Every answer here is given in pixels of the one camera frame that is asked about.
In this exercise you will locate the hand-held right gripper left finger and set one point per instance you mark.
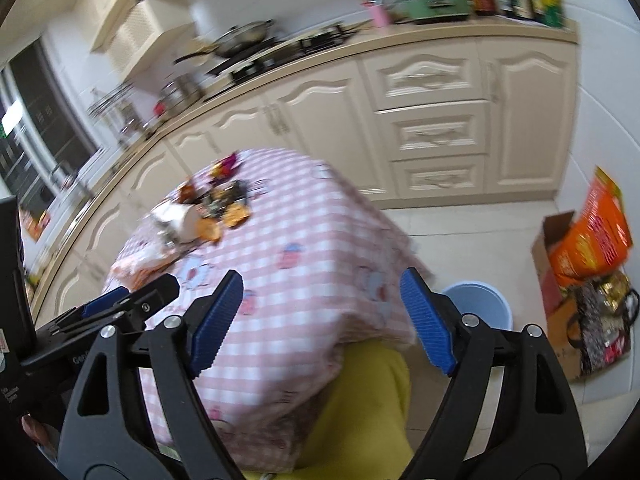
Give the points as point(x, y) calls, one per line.
point(217, 320)

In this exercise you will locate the metal dish rack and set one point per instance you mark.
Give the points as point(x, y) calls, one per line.
point(120, 107)

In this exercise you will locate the pink checkered tablecloth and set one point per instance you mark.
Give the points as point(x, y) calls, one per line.
point(300, 220)

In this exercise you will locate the black gas stove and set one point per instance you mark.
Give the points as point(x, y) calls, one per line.
point(280, 52)

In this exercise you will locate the silver cooking pot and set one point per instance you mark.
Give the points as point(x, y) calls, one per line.
point(180, 95)

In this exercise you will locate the blue trash bin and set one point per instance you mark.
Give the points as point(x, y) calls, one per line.
point(480, 300)

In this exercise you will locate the cream wall cabinet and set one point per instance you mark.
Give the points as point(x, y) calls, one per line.
point(130, 20)

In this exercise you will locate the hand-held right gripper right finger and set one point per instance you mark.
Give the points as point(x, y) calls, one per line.
point(430, 325)

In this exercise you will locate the cream cabinet door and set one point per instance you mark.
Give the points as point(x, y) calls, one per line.
point(530, 115)
point(325, 115)
point(240, 120)

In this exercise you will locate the cardboard box with red side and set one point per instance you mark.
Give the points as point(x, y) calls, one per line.
point(542, 260)

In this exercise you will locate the clear plastic bag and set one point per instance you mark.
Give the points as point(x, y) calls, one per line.
point(142, 265)

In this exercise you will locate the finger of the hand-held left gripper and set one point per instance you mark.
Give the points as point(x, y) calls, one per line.
point(107, 301)
point(155, 292)

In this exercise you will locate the pink utensil holder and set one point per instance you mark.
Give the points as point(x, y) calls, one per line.
point(379, 15)

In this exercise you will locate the white paper cup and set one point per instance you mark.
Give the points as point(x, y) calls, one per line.
point(180, 222)

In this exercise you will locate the orange rice bag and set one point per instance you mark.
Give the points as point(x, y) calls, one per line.
point(595, 240)

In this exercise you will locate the plain brown cardboard box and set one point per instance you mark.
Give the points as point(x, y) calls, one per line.
point(562, 340)

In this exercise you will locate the purple snack wrapper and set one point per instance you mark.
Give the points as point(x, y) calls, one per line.
point(225, 166)

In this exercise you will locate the person's left hand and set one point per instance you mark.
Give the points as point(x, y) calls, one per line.
point(35, 432)

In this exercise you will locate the dark snack wrappers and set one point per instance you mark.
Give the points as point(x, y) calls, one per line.
point(227, 197)

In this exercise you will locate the orange snack wrapper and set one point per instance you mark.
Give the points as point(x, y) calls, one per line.
point(210, 231)
point(236, 216)

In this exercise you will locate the cream cabinet drawer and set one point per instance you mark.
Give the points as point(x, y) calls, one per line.
point(425, 77)
point(440, 177)
point(435, 132)

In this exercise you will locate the cream kitchen base cabinets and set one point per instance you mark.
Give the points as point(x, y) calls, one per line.
point(440, 90)

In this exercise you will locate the gold foil packets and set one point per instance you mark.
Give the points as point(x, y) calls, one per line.
point(615, 292)

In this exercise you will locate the steel wok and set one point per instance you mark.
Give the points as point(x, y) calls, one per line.
point(240, 37)

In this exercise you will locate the dark patterned bag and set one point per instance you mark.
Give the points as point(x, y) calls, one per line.
point(595, 335)

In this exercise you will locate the kitchen window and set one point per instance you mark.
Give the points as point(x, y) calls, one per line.
point(40, 125)

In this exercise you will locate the person's yellow pants leg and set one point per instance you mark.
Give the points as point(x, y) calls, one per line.
point(360, 410)

